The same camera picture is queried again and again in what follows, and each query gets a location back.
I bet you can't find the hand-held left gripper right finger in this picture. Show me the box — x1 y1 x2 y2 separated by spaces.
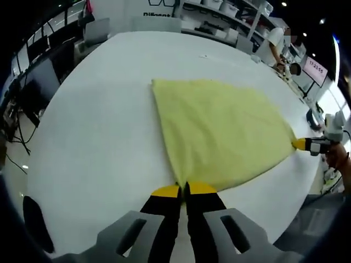
185 180 271 263

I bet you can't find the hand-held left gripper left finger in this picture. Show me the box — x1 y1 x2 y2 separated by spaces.
97 184 183 263

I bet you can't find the yellow blue grey garment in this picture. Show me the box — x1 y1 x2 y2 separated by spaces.
151 78 299 193

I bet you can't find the person's right hand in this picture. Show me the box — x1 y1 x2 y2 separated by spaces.
325 142 349 171

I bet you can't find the grey curved stand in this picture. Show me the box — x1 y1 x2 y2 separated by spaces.
305 108 322 129

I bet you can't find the black screen stand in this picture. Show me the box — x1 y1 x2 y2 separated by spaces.
301 82 316 99

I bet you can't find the pink clock screen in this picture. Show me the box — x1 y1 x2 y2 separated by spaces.
301 56 329 88

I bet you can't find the grey chair by rack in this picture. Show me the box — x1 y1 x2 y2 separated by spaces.
236 35 253 54

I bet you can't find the grey metal shelf rack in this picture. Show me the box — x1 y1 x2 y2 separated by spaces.
175 0 275 49

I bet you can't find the black computer monitor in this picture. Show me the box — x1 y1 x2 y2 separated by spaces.
20 58 61 96
27 35 50 58

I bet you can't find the black equipment cabinet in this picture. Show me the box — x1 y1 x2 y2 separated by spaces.
50 41 76 80

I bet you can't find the light grey chair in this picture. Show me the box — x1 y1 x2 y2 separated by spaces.
83 18 111 47

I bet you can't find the hanging grey pink bag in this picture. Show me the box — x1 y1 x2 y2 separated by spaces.
78 0 95 26

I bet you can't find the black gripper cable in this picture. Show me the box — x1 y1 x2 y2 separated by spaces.
322 168 345 196

